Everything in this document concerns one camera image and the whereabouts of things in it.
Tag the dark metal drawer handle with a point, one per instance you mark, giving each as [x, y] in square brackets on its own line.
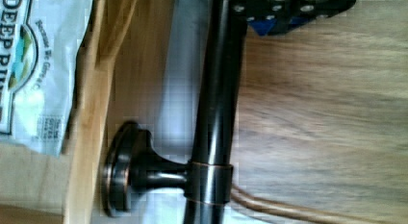
[132, 167]

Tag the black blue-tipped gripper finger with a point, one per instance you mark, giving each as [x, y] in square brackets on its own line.
[278, 17]

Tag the brown wooden tray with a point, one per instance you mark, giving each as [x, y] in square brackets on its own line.
[321, 128]

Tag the white chips bag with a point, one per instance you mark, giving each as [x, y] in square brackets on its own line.
[39, 44]

